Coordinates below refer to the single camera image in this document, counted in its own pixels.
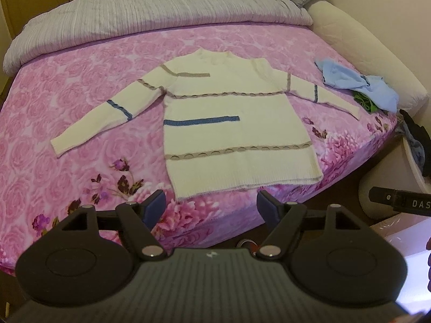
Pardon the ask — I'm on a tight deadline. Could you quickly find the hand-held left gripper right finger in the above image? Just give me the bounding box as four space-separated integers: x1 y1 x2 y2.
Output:
256 190 384 260

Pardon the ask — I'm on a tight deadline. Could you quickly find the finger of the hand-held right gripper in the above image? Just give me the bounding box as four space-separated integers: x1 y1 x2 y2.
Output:
369 187 396 208

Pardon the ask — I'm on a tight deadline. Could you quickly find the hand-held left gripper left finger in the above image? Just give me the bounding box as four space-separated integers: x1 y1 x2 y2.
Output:
37 190 167 261

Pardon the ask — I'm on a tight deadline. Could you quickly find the white striped knit sweater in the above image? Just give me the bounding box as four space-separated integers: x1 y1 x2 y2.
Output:
50 49 362 200

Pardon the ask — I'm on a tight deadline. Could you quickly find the white laundry basket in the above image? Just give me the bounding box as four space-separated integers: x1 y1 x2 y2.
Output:
359 138 431 219

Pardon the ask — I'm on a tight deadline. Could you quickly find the red round object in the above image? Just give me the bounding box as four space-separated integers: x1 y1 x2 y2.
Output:
236 239 260 253

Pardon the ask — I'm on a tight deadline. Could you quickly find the denim blue garment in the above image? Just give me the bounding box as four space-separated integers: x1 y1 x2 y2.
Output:
402 131 425 172

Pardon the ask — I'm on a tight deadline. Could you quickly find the black garment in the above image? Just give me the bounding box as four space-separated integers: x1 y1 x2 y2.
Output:
399 109 428 138

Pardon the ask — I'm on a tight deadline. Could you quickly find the green garment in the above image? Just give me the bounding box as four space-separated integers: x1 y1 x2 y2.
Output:
353 91 379 114

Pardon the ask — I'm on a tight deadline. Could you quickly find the light blue garment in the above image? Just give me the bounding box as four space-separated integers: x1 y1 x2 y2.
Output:
315 58 398 113

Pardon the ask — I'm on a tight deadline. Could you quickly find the white long bolster cushion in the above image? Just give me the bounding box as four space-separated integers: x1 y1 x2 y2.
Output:
308 0 426 108

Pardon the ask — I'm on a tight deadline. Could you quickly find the pink floral bed blanket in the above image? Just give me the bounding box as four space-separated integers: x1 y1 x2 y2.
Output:
0 23 399 276

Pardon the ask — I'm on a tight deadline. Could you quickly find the grey striped duvet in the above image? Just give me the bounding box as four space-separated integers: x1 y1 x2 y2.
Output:
3 0 314 75

